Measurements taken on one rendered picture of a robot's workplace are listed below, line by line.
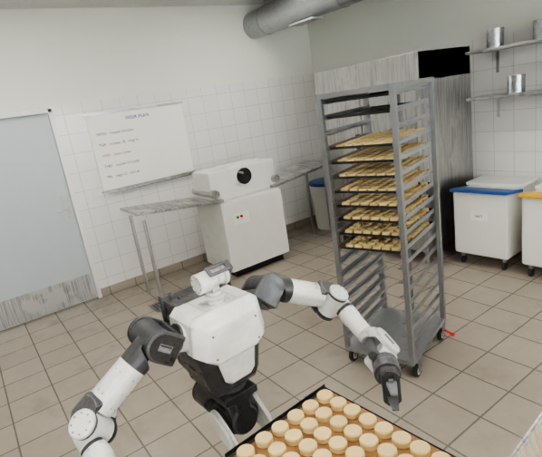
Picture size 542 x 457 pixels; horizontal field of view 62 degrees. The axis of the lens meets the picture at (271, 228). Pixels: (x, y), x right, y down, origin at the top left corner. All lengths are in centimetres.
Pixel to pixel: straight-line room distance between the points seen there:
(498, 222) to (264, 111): 325
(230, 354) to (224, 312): 13
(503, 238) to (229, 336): 348
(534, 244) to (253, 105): 364
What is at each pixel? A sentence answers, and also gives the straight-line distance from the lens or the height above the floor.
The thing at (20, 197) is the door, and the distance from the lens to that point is 517.
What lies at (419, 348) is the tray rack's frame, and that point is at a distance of 319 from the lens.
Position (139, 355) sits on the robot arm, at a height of 119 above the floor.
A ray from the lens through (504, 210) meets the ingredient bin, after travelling 449.
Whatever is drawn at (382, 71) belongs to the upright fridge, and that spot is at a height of 194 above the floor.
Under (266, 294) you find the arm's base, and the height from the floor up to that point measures 120.
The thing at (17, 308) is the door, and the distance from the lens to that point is 538.
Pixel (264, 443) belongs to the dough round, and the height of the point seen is 92.
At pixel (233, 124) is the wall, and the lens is 593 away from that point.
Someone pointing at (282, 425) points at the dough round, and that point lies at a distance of 143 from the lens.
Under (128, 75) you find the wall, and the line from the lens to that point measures 543.
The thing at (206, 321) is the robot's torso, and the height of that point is 122.
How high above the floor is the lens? 183
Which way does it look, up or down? 16 degrees down
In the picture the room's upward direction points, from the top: 9 degrees counter-clockwise
